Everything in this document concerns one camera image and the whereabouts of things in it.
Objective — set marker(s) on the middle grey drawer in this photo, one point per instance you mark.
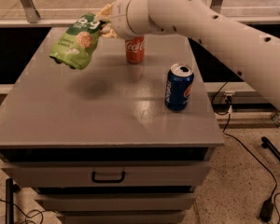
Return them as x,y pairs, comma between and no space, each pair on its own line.
116,202

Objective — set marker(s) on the green rice chip bag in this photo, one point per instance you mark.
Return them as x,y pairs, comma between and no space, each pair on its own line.
76,46

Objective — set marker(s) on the bottom grey drawer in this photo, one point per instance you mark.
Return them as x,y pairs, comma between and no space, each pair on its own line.
120,217

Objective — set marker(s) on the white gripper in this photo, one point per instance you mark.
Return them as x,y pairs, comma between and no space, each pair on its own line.
120,17

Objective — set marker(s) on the top grey drawer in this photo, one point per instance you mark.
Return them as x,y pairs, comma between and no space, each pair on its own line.
78,174

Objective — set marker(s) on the black stand leg right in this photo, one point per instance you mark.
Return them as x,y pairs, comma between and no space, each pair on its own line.
266,143

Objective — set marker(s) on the blue Pepsi can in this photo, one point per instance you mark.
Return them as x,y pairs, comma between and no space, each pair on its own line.
178,86

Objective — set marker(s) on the red Coca-Cola can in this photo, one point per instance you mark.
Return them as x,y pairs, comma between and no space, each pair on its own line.
135,49

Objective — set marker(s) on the grey drawer cabinet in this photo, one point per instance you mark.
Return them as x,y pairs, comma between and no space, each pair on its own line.
110,111

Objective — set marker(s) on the black power adapter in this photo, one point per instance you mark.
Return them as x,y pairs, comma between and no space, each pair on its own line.
266,211

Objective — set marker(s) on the black stand leg left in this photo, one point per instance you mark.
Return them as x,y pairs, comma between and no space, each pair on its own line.
11,188

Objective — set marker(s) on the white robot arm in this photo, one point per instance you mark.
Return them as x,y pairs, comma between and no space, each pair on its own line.
248,52

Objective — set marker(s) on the grey drawer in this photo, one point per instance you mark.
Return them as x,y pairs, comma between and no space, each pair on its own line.
120,217
116,202
78,174

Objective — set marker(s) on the black stand leg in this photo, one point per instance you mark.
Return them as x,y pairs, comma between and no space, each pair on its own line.
266,143
11,188

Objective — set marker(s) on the black drawer handle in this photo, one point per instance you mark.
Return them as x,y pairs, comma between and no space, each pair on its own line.
111,178

